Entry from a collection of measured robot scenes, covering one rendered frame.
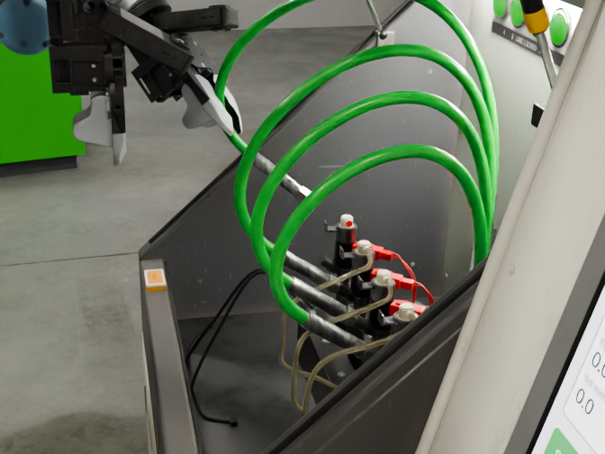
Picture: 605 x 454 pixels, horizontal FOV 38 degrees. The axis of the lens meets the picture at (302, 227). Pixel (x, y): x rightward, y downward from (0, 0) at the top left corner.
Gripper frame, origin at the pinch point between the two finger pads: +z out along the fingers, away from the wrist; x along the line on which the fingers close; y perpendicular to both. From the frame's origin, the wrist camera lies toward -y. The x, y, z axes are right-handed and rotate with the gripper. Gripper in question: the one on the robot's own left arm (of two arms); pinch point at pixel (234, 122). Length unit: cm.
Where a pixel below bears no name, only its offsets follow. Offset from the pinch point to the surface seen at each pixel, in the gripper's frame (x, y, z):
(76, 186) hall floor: -243, 191, -85
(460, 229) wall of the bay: -38.8, -7.1, 29.8
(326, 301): 17.5, -4.5, 27.0
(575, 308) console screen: 42, -32, 38
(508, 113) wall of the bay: -24.0, -27.0, 19.1
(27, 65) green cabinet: -234, 171, -141
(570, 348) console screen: 43, -31, 40
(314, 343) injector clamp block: 3.3, 6.9, 30.8
